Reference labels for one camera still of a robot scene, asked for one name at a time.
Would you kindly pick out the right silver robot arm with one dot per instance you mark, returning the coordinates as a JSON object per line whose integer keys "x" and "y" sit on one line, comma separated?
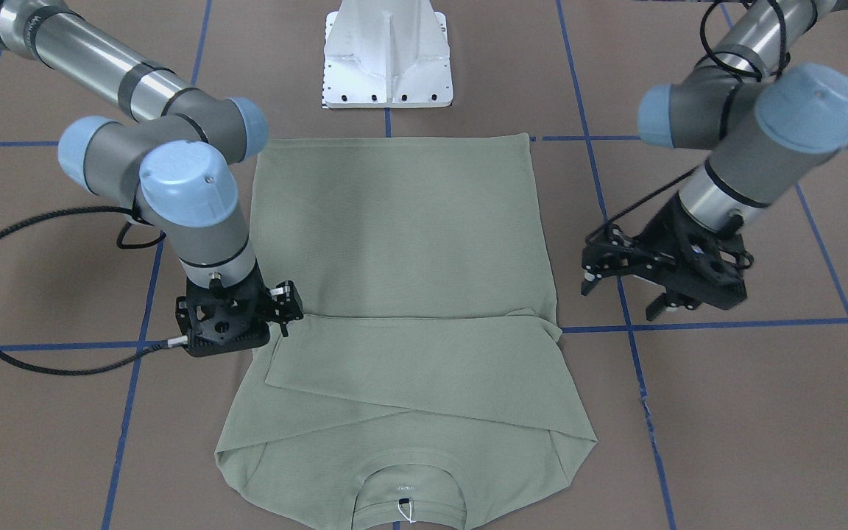
{"x": 171, "y": 170}

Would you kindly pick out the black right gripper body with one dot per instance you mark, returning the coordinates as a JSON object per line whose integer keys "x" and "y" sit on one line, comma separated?
{"x": 285, "y": 302}

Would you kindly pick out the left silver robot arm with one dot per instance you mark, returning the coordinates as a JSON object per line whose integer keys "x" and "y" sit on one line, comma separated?
{"x": 765, "y": 125}

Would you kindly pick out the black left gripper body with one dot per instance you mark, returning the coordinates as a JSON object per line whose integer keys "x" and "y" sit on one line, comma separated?
{"x": 661, "y": 245}

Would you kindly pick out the white metal bracket plate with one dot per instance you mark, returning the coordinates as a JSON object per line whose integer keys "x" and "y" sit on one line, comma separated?
{"x": 386, "y": 54}

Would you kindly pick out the sage green long-sleeve shirt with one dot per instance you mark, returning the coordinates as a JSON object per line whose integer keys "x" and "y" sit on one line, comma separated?
{"x": 425, "y": 380}

